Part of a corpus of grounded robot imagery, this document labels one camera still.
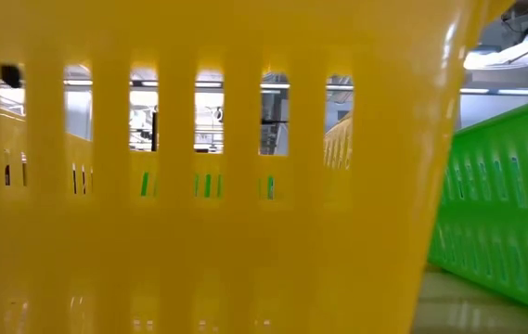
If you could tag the white ceiling duct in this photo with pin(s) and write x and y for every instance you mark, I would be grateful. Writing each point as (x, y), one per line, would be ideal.
(514, 53)

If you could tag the ceiling light strip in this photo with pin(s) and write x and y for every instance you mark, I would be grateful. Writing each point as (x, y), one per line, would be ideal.
(509, 91)

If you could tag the green plastic slotted basket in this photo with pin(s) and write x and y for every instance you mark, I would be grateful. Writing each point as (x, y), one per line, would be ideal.
(207, 185)
(500, 199)

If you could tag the yellow plastic slotted basket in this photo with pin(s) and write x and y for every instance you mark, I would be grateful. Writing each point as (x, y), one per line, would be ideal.
(245, 260)

